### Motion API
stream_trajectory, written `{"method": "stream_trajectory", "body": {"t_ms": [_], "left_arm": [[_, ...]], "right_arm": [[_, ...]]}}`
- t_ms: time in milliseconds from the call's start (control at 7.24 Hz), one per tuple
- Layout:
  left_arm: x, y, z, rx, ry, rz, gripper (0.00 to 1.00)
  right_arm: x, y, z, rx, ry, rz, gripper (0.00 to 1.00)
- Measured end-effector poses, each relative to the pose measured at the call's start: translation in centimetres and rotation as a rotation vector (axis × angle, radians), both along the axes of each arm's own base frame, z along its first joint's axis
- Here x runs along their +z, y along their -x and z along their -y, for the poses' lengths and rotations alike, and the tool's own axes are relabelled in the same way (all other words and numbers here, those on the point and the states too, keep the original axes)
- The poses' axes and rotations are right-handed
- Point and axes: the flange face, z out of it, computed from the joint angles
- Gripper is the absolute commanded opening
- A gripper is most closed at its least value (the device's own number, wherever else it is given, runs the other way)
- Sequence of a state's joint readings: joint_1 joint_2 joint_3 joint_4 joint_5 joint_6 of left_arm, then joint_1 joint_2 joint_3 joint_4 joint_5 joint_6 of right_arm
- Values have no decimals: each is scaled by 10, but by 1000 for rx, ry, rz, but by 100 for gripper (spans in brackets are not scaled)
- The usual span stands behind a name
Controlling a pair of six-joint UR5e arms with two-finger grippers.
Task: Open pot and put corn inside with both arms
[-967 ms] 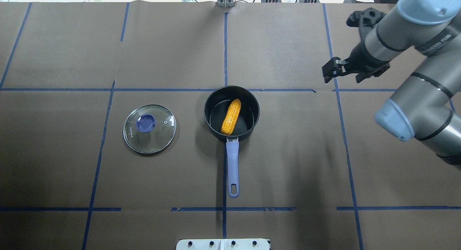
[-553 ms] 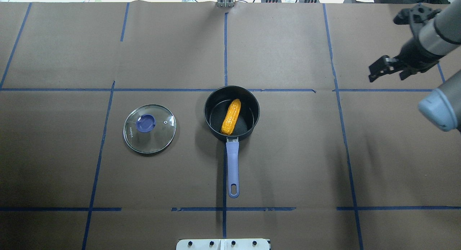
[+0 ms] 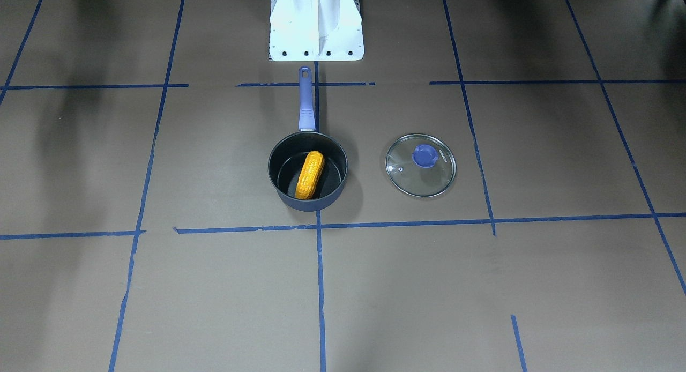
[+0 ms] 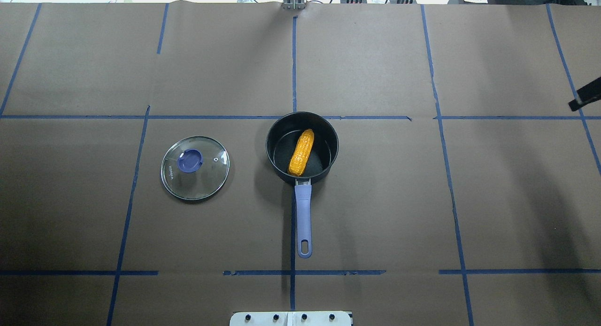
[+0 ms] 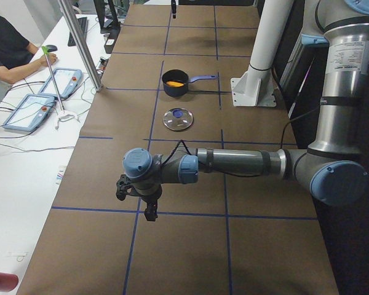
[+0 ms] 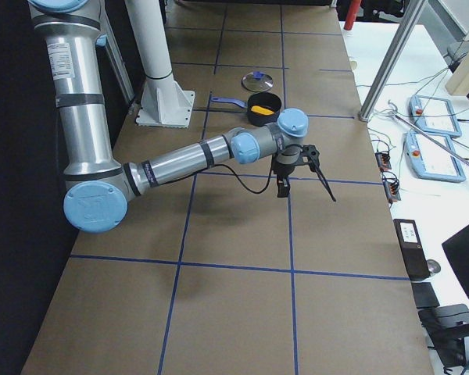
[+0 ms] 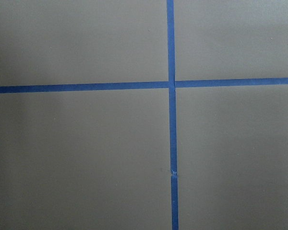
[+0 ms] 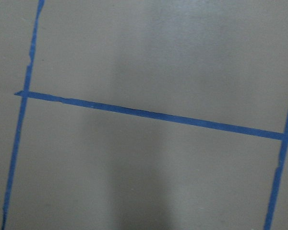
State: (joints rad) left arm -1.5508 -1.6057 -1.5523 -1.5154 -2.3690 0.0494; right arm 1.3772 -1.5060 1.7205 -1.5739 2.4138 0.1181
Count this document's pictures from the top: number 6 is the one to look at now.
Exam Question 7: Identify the aluminium frame post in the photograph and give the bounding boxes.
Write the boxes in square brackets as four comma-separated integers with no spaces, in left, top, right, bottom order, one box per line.
[358,0,428,122]

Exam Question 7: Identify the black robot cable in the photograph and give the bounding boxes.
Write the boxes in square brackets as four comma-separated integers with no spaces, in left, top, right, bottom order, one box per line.
[171,143,337,202]

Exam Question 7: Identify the orange connector board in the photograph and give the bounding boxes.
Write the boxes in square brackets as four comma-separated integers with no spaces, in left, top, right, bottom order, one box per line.
[375,150,392,172]
[381,171,401,204]

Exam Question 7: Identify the far teach pendant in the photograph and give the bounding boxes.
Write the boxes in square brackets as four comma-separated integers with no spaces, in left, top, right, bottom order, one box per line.
[409,95,462,138]

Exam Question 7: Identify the glass lid blue knob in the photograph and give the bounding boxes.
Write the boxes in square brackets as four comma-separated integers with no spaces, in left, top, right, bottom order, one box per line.
[241,71,274,93]

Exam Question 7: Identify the teach pendant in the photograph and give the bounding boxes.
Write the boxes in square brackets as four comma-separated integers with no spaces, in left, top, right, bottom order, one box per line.
[405,130,466,183]
[409,95,462,138]

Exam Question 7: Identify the black power box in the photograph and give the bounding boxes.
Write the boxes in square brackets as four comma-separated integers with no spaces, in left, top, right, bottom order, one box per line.
[393,219,430,281]

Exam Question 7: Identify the orange connector board near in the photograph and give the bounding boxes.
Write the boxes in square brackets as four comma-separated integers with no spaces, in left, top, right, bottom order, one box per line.
[381,171,401,204]

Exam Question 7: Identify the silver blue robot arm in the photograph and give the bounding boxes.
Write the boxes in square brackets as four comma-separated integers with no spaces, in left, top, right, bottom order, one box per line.
[29,1,319,233]

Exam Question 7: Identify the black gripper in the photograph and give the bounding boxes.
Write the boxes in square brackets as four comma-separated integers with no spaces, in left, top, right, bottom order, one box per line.
[271,154,299,197]

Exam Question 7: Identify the near teach pendant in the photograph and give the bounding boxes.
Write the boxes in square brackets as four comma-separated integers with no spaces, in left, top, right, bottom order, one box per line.
[405,130,466,183]

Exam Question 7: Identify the dark blue saucepan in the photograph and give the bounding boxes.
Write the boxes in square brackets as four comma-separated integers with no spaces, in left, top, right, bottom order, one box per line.
[210,92,282,127]

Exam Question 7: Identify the yellow corn cob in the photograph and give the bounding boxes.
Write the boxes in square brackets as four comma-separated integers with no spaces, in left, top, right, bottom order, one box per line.
[250,105,274,116]

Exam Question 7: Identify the orange connector board far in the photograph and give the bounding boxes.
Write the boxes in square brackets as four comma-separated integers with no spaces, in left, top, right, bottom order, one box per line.
[375,150,392,172]

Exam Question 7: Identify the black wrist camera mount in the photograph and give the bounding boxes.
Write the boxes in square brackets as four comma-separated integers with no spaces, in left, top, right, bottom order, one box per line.
[296,145,320,173]

